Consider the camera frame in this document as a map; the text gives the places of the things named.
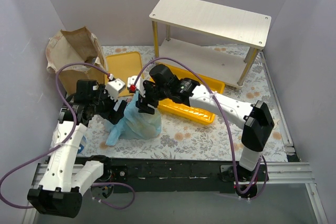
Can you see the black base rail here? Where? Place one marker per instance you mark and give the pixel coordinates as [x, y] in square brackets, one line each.
[169, 175]

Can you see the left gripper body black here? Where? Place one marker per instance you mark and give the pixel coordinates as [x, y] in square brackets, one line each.
[115, 111]

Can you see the brown paper bag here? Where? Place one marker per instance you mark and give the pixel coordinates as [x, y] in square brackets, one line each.
[76, 46]

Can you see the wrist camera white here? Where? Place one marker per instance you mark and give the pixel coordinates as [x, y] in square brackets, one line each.
[135, 84]
[114, 87]

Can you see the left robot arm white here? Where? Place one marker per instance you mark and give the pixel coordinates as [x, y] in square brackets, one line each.
[60, 192]

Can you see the flat yellow tray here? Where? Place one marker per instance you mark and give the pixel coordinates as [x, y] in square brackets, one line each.
[124, 65]

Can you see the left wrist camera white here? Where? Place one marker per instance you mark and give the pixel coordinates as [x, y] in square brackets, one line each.
[114, 87]

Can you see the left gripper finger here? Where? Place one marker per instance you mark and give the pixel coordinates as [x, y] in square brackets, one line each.
[111, 119]
[120, 106]

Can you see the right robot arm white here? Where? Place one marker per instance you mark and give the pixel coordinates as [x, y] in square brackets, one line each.
[254, 119]

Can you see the deep yellow bin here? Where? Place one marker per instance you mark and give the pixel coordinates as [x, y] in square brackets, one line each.
[194, 114]

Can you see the blue plastic grocery bag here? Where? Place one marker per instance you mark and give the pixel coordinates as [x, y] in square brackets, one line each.
[134, 125]

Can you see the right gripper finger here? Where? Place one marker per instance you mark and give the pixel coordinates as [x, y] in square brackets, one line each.
[151, 106]
[141, 104]

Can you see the blue white packet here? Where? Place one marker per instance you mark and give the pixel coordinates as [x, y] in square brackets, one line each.
[82, 144]

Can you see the white two-tier shelf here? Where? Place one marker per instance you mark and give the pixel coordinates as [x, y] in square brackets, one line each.
[231, 24]

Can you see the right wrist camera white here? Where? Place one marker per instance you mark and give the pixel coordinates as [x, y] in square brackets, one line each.
[135, 84]

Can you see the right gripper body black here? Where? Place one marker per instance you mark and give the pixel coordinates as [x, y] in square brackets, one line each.
[145, 100]

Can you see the floral table mat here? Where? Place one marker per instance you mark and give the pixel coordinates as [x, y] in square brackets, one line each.
[181, 138]

